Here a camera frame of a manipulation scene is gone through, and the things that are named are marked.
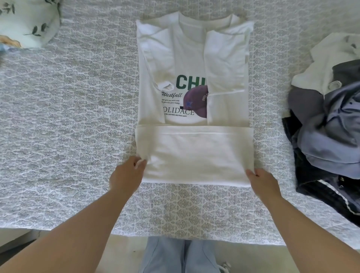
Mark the person's left hand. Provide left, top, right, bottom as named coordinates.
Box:
left=108, top=156, right=148, bottom=198

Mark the person's right hand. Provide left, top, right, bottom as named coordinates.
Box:
left=245, top=167, right=282, bottom=204

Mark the white garment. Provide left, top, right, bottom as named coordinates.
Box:
left=135, top=12, right=255, bottom=188

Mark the bed with grey patterned sheet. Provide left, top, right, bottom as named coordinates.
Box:
left=0, top=0, right=360, bottom=251

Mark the white printed t-shirt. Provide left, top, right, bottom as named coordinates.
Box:
left=291, top=33, right=360, bottom=95

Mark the person's left forearm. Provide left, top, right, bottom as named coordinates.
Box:
left=0, top=188, right=133, bottom=273

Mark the person's right forearm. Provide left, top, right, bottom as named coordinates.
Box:
left=261, top=194, right=360, bottom=273

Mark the floral pillow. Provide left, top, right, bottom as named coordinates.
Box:
left=0, top=0, right=63, bottom=54

